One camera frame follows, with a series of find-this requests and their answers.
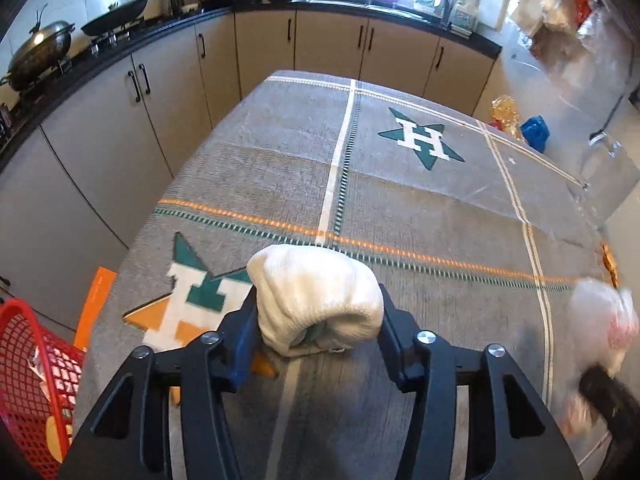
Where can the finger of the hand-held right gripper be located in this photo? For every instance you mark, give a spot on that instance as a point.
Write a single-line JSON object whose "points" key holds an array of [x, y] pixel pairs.
{"points": [[607, 395]]}

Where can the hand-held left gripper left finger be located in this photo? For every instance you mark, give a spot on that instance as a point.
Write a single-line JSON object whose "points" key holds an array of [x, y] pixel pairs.
{"points": [[240, 355]]}

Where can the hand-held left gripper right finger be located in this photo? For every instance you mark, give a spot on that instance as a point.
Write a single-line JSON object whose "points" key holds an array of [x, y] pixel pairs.
{"points": [[395, 355]]}

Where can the white plastic bag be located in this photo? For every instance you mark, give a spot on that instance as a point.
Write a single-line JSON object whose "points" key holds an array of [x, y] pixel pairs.
{"points": [[595, 310]]}

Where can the white cloth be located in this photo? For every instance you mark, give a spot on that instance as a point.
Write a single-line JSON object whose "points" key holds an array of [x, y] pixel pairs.
{"points": [[310, 295]]}

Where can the red mesh basket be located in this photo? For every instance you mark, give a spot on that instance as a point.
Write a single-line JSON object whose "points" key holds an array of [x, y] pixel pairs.
{"points": [[30, 355]]}

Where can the orange candy wrapper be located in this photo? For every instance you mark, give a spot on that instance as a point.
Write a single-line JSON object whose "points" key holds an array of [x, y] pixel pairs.
{"points": [[608, 262]]}

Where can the grey star print tablecloth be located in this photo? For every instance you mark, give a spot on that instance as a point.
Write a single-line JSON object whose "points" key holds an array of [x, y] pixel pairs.
{"points": [[400, 210]]}

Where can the orange flat board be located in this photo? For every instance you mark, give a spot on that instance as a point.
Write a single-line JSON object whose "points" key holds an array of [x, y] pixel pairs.
{"points": [[97, 300]]}

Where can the blue plastic bag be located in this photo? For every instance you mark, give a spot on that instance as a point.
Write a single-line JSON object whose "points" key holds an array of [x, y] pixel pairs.
{"points": [[535, 132]]}

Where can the golden crinkled wrapper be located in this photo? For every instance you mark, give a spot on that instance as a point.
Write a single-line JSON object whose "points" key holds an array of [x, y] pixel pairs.
{"points": [[506, 110]]}

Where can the beige base cabinets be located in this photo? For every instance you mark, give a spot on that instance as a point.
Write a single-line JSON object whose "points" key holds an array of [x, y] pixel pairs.
{"points": [[325, 55]]}

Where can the large clear plastic bag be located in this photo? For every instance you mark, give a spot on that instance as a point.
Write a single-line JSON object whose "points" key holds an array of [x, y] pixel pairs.
{"points": [[550, 85]]}

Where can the black kitchen countertop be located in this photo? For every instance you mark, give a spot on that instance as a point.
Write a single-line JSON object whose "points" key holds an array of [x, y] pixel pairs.
{"points": [[400, 17]]}

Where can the black gas stove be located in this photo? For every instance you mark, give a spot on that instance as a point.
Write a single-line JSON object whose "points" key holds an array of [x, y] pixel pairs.
{"points": [[112, 40]]}

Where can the small metal kettle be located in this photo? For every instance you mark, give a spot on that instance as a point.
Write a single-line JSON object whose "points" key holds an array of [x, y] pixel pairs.
{"points": [[173, 1]]}

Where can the black frying pan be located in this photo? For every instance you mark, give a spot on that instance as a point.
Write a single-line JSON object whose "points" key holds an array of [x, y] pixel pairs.
{"points": [[120, 15]]}

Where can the white cutting board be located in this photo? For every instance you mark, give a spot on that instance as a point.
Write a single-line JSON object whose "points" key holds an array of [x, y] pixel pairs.
{"points": [[492, 5]]}

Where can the dark wok with lid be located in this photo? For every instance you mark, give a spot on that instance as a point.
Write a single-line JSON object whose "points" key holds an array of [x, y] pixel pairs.
{"points": [[40, 50]]}

